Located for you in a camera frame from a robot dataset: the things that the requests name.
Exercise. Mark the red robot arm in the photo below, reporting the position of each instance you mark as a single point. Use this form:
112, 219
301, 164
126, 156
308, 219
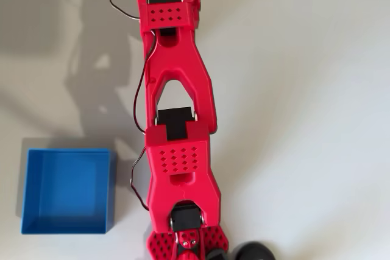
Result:
182, 68

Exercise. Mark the blue plastic box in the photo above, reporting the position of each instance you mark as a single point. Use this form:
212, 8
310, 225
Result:
70, 190

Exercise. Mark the black round object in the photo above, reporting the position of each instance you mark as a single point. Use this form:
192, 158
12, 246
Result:
254, 252

